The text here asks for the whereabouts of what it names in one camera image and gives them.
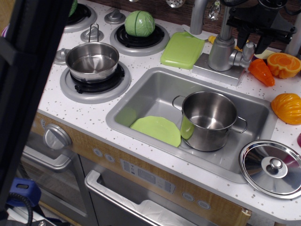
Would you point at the small steel saucepan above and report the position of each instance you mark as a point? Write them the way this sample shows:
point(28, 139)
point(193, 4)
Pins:
point(92, 61)

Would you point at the oven door handle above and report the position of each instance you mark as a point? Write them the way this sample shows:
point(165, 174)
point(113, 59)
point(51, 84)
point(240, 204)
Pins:
point(58, 165)

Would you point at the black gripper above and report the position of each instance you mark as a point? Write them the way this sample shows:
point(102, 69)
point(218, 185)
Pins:
point(263, 19)

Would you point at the grey stove knob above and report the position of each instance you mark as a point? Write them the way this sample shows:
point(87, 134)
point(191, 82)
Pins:
point(92, 34)
point(60, 56)
point(115, 17)

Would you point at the silver oven knob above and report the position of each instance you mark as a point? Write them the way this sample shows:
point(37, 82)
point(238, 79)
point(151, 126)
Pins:
point(55, 137)

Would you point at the green toy cabbage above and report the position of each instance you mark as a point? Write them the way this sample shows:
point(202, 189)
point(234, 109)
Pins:
point(140, 24)

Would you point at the dishwasher door handle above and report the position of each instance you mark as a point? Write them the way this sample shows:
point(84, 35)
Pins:
point(120, 202)

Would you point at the steel pot lid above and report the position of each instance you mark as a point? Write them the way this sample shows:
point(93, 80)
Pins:
point(272, 168)

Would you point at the orange toy carrot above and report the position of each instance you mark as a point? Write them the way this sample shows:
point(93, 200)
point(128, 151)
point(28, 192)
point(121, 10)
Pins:
point(261, 72)

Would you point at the back right burner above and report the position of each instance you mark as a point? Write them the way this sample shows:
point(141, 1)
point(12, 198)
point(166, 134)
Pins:
point(139, 46)

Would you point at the grey stove knob middle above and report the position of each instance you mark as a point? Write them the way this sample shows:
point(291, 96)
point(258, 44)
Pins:
point(92, 34)

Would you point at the back left burner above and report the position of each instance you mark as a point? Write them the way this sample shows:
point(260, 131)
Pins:
point(81, 19)

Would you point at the green plate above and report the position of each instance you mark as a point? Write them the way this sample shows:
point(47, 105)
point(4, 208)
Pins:
point(159, 128)

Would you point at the blue clamp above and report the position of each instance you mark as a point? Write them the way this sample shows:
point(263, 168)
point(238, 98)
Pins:
point(22, 188)

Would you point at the silver faucet with base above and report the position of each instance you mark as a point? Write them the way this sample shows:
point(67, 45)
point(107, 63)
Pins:
point(224, 63)

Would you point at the yellow toy piece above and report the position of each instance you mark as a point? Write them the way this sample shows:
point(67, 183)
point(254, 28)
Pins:
point(211, 39)

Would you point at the orange toy pepper half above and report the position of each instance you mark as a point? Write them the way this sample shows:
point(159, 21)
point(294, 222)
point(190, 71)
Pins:
point(283, 65)

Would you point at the purple toy item right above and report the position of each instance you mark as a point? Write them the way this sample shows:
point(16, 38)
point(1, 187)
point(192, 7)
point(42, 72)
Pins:
point(299, 139)

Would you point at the white purple eggplant slice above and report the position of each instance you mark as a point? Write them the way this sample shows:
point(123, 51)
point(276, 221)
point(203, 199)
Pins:
point(264, 55)

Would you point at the silver vertical pole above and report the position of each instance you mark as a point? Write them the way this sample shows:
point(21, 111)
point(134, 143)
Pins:
point(293, 47)

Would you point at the grey stove knob back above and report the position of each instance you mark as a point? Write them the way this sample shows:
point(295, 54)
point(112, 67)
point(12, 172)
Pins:
point(115, 17)

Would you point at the yellow toy corn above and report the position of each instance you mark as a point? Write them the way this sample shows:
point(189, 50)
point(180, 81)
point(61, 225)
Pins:
point(239, 49)

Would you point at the silver faucet lever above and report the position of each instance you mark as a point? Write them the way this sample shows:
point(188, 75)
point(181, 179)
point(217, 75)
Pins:
point(248, 51)

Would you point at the green cutting board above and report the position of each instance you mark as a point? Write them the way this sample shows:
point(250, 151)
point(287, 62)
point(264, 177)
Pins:
point(182, 51)

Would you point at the grey stove knob left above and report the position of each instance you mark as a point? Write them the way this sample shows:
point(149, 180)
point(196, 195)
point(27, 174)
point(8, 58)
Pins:
point(60, 56)

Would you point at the orange toy pumpkin slice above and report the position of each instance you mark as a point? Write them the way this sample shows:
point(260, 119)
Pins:
point(287, 107)

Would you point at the large steel pot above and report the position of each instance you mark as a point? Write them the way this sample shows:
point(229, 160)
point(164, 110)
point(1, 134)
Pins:
point(207, 119)

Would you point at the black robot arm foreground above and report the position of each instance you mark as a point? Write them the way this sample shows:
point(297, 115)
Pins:
point(26, 58)

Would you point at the grey sink basin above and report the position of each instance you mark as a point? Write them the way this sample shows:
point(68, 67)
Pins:
point(161, 92)

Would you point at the green toy vegetable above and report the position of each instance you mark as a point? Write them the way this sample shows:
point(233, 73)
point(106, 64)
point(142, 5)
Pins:
point(73, 8)

